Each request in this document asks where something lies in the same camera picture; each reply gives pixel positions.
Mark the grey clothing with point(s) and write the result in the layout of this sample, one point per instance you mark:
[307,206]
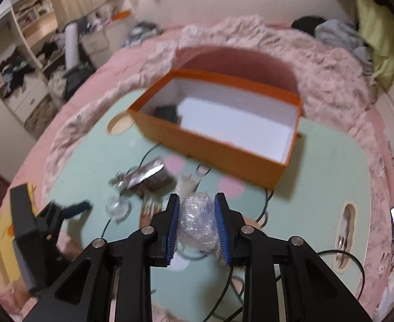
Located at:
[337,32]

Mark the white bedside cabinet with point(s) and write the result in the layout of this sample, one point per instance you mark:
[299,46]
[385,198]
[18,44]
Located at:
[94,40]

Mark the white shelf unit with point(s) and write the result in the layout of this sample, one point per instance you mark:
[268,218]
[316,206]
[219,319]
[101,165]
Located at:
[26,100]

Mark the orange item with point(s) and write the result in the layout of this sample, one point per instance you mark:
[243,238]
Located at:
[122,15]

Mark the orange cardboard box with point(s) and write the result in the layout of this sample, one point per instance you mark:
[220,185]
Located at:
[217,151]

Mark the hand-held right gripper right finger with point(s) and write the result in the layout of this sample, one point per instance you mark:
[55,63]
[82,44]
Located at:
[221,228]

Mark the brown and silver carton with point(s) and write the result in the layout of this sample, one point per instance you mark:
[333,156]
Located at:
[150,177]

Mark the pink floral blanket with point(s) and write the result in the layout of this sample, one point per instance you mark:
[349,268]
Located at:
[317,57]

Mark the blue grey clothes pile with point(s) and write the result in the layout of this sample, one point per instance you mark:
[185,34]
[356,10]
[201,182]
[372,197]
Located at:
[143,33]

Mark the black bag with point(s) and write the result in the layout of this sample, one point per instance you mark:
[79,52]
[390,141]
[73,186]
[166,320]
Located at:
[78,78]

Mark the shiny clear round object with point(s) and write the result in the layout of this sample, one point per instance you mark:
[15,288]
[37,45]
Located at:
[119,208]

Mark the white cosmetic tube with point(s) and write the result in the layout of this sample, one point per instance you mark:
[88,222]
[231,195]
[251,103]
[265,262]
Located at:
[186,184]

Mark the yellow-green cloth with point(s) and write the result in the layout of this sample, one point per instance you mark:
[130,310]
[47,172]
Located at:
[378,30]

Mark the black clothing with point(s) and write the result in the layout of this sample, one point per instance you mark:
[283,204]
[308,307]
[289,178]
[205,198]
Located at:
[306,22]

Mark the clear plastic bag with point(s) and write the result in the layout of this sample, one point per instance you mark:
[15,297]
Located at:
[197,221]

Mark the small black object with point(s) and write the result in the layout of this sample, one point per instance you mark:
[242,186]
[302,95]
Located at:
[166,114]

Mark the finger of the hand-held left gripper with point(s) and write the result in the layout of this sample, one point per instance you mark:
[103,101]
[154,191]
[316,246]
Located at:
[78,208]

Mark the white roll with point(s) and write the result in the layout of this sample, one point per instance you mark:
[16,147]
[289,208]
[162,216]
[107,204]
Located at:
[72,47]

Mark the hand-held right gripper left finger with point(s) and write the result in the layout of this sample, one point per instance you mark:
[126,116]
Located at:
[171,228]

